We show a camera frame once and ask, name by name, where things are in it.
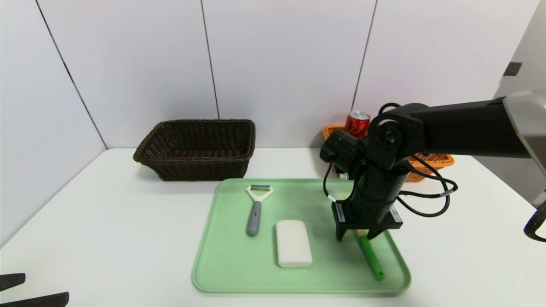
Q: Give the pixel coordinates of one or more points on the dark brown wicker basket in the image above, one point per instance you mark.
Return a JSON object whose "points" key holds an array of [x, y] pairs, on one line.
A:
{"points": [[192, 168]]}

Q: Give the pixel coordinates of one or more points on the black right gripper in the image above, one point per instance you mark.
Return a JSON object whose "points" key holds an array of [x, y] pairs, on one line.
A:
{"points": [[366, 222]]}

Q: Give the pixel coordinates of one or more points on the light green plastic tray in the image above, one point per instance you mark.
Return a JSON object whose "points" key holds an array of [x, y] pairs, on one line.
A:
{"points": [[307, 204]]}

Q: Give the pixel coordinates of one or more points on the red soda can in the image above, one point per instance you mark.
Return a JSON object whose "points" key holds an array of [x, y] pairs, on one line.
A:
{"points": [[357, 123]]}

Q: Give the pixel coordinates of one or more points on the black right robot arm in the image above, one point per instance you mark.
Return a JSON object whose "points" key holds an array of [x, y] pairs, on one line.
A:
{"points": [[460, 128]]}

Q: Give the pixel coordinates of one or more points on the white soap bar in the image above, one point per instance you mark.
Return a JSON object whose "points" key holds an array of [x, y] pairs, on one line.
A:
{"points": [[293, 243]]}

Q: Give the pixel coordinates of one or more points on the orange wicker basket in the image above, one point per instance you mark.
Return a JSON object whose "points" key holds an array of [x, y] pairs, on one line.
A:
{"points": [[431, 164]]}

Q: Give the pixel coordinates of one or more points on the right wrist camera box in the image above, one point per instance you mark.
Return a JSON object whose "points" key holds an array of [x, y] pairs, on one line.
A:
{"points": [[330, 151]]}

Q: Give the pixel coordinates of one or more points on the dark wall bracket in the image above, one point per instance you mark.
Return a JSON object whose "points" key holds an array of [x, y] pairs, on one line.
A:
{"points": [[512, 69]]}

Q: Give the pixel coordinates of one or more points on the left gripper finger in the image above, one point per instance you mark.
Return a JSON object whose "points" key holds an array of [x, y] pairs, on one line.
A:
{"points": [[10, 281], [34, 300]]}

